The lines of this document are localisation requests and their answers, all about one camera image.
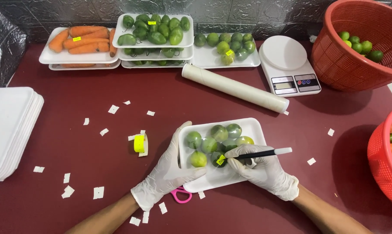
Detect stack of empty foam trays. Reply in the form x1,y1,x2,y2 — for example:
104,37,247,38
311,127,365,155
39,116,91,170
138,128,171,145
0,87,44,182

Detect black marker pen white cap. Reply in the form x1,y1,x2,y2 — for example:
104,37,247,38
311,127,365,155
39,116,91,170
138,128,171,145
224,147,293,160

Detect white kitchen scale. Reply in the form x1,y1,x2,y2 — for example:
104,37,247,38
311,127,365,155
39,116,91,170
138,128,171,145
258,35,322,97

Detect red basket with carrots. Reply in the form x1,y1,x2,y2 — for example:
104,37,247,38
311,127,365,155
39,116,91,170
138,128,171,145
367,105,392,212

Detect white foam tray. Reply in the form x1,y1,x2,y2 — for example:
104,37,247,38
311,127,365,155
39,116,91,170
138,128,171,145
178,118,267,193

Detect person's right hand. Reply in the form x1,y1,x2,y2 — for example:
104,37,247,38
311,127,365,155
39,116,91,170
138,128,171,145
225,144,299,201

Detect person's left hand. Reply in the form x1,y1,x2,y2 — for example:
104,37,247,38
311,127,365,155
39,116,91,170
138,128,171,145
131,121,207,212

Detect roll of yellow stickers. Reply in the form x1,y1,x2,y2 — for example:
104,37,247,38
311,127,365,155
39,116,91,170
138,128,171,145
133,133,149,157

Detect wrapped green pepper pack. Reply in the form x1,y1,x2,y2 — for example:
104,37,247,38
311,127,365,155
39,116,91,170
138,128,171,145
112,13,194,49
117,45,194,61
121,59,193,69

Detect group of wrapped green limes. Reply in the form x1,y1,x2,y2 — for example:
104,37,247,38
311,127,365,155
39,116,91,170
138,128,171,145
186,123,255,168

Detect scattered white paper scraps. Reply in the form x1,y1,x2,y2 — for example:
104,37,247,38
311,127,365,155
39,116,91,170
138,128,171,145
33,100,335,227

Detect wrapped carrot pack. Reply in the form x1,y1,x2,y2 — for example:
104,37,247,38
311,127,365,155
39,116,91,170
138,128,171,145
49,59,122,71
39,26,120,64

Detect cling film roll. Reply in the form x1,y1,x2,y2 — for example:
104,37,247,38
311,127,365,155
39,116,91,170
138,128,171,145
182,63,290,114

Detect orange basket with limes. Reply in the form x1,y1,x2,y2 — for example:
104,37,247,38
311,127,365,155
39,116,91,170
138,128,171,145
310,0,392,92

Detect finished wrapped lime pack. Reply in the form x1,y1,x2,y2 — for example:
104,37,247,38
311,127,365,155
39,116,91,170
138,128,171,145
192,32,261,69

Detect pink handled scissors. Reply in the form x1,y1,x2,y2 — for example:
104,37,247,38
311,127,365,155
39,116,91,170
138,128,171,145
170,186,193,204

